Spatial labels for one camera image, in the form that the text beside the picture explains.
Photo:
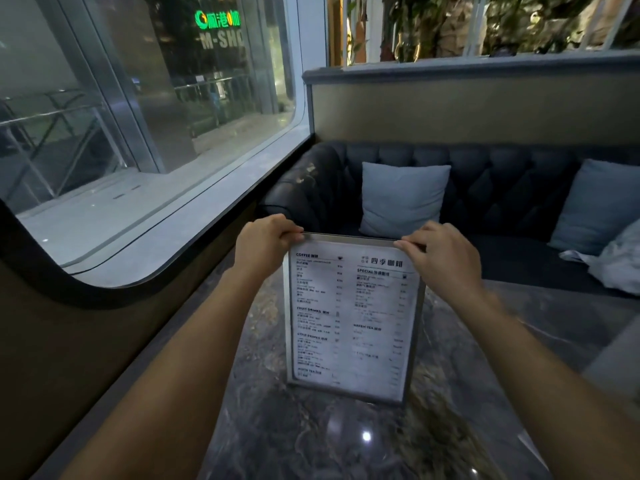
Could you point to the grey partition ledge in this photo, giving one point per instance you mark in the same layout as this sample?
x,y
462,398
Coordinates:
x,y
470,67

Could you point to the person's left fingers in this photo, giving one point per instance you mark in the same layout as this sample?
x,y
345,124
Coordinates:
x,y
289,233

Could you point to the person's right hand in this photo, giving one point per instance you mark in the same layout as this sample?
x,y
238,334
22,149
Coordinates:
x,y
445,264

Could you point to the person's left forearm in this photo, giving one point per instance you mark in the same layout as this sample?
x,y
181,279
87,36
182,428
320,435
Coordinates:
x,y
165,384

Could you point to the person's left hand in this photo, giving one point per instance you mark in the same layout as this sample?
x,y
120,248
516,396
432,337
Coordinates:
x,y
262,244

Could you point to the green illuminated sign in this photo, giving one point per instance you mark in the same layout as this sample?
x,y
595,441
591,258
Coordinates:
x,y
217,19

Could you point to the dark tufted sofa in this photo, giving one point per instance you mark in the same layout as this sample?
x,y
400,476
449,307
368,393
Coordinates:
x,y
500,194

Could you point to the white menu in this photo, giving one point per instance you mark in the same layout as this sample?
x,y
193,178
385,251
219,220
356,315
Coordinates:
x,y
350,319

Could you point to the person's right forearm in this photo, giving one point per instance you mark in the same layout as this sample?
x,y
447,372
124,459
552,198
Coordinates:
x,y
555,384

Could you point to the green plants behind partition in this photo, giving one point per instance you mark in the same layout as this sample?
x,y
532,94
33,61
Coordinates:
x,y
480,24

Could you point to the white crumpled cloth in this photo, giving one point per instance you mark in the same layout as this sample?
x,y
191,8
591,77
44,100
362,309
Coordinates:
x,y
615,259

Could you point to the metal railing outside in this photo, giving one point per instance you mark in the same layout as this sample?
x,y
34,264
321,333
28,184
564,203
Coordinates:
x,y
55,134

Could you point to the large rounded window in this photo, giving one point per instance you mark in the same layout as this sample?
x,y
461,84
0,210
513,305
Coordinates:
x,y
135,129

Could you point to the grey square cushion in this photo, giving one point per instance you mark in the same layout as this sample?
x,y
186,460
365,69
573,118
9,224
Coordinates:
x,y
400,199
597,204

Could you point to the person's right fingers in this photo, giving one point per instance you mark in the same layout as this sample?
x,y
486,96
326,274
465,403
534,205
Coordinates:
x,y
411,243

